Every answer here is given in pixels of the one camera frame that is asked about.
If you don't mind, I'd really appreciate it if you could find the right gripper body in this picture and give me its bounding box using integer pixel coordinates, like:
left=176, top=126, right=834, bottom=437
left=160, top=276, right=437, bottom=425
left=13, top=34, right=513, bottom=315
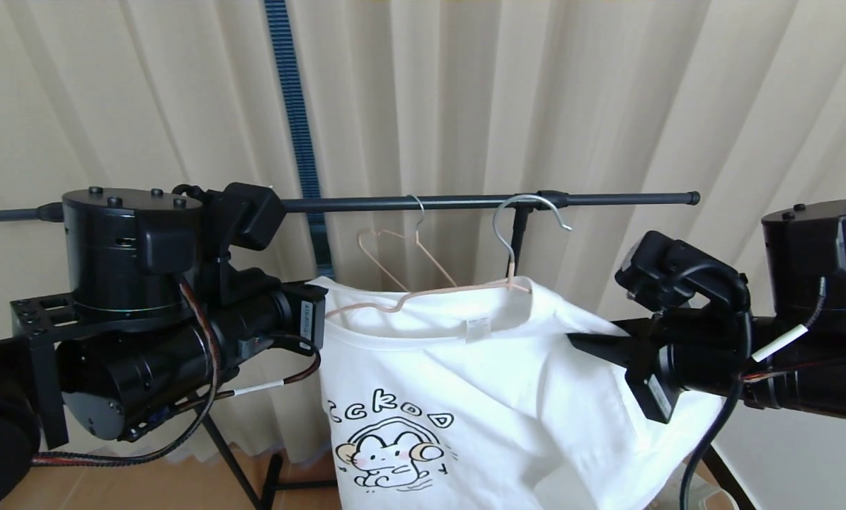
left=624, top=317, right=758, bottom=426

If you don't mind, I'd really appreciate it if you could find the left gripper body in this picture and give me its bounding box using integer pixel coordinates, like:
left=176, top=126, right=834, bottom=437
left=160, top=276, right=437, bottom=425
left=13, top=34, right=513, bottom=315
left=196, top=280, right=328, bottom=378

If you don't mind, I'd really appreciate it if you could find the pink clothes hanger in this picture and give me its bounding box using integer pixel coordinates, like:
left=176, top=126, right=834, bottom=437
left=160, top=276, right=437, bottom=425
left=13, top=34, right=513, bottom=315
left=357, top=195, right=460, bottom=293
left=326, top=195, right=573, bottom=319

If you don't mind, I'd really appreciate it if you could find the white garment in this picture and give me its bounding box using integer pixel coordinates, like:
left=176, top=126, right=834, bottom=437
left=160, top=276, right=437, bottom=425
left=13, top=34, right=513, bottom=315
left=306, top=276, right=724, bottom=510

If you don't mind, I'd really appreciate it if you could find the black clothes rack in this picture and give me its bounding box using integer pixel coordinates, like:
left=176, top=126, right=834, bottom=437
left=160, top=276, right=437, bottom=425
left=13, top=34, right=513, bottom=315
left=0, top=190, right=701, bottom=510

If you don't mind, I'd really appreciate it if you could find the window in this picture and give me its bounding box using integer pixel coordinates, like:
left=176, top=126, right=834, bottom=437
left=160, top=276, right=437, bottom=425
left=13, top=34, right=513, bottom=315
left=263, top=0, right=335, bottom=281

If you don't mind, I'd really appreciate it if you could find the beige curtain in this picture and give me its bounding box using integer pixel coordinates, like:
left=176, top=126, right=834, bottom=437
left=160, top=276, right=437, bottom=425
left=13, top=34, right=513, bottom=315
left=0, top=0, right=324, bottom=468
left=285, top=0, right=846, bottom=454

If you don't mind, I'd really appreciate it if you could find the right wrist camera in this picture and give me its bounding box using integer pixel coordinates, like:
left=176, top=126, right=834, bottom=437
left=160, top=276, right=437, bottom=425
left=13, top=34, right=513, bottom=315
left=614, top=230, right=753, bottom=334

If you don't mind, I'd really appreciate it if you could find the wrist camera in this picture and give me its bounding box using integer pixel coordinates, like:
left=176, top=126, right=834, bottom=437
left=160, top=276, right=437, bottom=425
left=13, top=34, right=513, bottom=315
left=200, top=183, right=287, bottom=307
left=614, top=230, right=753, bottom=334

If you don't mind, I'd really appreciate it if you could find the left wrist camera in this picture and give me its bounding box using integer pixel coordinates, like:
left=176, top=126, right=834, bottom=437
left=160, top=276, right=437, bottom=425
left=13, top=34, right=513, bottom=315
left=200, top=183, right=287, bottom=307

